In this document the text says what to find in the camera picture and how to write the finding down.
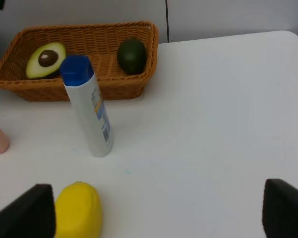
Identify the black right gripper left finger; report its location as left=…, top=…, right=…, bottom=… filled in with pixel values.
left=0, top=184, right=56, bottom=238

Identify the halved avocado with pit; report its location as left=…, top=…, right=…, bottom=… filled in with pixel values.
left=26, top=42, right=67, bottom=79

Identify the white bottle blue cap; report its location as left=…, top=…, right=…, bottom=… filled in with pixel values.
left=60, top=55, right=114, bottom=157

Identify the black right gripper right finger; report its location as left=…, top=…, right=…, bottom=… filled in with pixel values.
left=262, top=178, right=298, bottom=238

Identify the yellow lemon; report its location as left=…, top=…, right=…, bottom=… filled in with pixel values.
left=55, top=182, right=102, bottom=238

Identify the orange wicker basket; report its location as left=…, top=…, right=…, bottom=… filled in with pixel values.
left=0, top=21, right=159, bottom=102

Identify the dark green lime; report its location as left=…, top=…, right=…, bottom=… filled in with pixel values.
left=117, top=38, right=147, bottom=75

